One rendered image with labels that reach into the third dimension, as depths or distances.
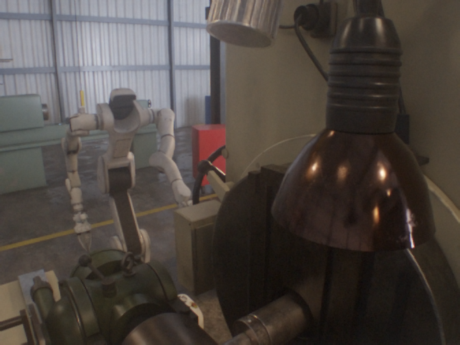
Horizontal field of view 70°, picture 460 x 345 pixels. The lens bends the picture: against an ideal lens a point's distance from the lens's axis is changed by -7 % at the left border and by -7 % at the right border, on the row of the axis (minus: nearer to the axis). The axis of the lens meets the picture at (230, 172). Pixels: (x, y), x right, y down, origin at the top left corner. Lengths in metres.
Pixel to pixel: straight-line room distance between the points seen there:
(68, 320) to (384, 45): 0.74
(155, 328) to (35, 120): 5.54
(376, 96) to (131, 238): 2.00
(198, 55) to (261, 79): 10.95
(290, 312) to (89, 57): 9.87
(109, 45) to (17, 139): 5.07
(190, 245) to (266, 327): 0.44
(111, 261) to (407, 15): 0.79
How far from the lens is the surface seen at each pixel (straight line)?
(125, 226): 2.19
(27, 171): 6.14
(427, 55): 0.58
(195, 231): 0.96
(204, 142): 4.92
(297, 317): 0.67
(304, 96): 0.71
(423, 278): 0.52
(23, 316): 0.82
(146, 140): 6.66
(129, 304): 0.79
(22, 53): 9.92
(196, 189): 1.19
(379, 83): 0.29
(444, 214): 0.57
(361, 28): 0.29
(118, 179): 2.15
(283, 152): 0.72
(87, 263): 0.85
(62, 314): 0.82
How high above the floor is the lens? 1.73
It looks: 16 degrees down
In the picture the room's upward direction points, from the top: straight up
